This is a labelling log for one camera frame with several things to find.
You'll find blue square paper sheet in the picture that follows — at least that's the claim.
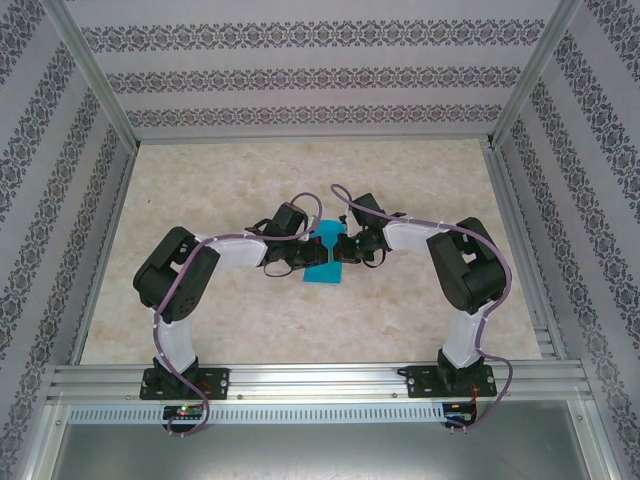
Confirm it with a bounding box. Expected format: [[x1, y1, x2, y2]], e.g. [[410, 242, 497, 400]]
[[302, 218, 347, 287]]

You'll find aluminium frame cross bar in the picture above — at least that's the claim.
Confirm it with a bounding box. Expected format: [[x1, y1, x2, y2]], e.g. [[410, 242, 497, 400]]
[[134, 133, 494, 146]]

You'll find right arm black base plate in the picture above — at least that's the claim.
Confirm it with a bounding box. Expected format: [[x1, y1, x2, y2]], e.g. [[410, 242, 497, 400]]
[[404, 363, 500, 400]]

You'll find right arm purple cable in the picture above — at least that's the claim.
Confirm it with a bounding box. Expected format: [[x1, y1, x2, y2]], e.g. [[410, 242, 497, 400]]
[[329, 183, 516, 436]]

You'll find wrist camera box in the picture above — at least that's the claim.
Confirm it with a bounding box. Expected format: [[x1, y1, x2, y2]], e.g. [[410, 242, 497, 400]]
[[341, 192, 385, 227], [271, 201, 321, 236]]

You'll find grey metal sheet panel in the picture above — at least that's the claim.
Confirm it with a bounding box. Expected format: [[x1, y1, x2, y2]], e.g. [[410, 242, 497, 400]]
[[29, 399, 616, 480]]

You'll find right wrist black cable loop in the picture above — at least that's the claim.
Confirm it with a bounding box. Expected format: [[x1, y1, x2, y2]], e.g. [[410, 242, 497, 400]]
[[360, 247, 390, 270]]

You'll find left wrist black cable loop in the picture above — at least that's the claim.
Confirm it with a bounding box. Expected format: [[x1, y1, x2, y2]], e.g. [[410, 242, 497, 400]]
[[263, 258, 297, 280]]

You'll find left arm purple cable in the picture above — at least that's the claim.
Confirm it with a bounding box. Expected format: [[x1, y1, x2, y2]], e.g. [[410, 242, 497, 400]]
[[153, 192, 325, 441]]

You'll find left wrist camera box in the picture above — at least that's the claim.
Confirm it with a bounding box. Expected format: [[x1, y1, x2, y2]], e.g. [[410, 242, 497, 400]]
[[271, 201, 321, 236]]

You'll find wrist black cable loop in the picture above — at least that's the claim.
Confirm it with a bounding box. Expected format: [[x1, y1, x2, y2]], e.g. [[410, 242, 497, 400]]
[[263, 258, 297, 280], [360, 247, 390, 270]]

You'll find aluminium mounting rail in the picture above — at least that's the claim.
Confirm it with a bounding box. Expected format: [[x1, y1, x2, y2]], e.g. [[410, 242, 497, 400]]
[[47, 360, 596, 404]]

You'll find slotted grey cable duct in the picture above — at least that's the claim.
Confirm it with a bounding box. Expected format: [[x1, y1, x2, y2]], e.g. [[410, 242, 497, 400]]
[[67, 403, 446, 424]]

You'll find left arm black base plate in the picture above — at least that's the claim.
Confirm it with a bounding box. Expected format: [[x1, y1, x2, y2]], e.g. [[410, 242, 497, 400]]
[[139, 367, 231, 401]]

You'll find aluminium table side rail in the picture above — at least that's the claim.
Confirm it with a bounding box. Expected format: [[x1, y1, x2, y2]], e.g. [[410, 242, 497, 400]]
[[67, 142, 141, 366], [484, 142, 571, 364]]

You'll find aluminium frame post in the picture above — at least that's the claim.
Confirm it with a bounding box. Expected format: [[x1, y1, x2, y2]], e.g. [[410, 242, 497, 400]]
[[39, 0, 141, 151], [487, 0, 586, 149]]

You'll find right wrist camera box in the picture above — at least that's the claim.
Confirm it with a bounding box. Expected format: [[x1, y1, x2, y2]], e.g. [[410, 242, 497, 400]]
[[341, 192, 385, 227]]

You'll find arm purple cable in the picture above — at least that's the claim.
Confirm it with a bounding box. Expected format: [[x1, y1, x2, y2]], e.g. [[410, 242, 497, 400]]
[[153, 192, 325, 441], [329, 183, 516, 436]]

